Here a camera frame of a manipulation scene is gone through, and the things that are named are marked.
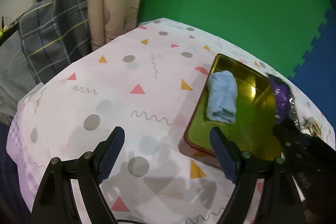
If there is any blue foam mat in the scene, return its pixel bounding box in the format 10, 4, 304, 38
288, 7, 336, 130

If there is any grey plaid cloth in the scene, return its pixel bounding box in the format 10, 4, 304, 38
18, 0, 93, 83

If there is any pink patterned tablecloth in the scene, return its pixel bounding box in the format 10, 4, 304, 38
7, 18, 336, 224

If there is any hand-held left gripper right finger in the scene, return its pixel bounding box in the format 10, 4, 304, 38
209, 127, 306, 224

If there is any beige printed curtain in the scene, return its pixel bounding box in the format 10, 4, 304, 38
86, 0, 149, 51

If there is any red tin box gold interior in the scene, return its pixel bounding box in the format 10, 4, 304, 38
178, 53, 285, 165

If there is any light blue folded towel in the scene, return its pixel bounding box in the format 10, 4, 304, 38
205, 70, 238, 125

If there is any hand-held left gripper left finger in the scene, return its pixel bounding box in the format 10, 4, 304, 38
30, 126, 125, 224

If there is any purple soft item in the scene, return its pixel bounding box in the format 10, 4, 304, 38
266, 72, 297, 125

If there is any light grey striped cloth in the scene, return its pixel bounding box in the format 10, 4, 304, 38
0, 30, 44, 117

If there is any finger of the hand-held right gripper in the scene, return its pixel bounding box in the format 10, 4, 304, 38
272, 119, 301, 148

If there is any beige striped cloth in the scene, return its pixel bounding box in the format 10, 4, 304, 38
302, 116, 325, 138

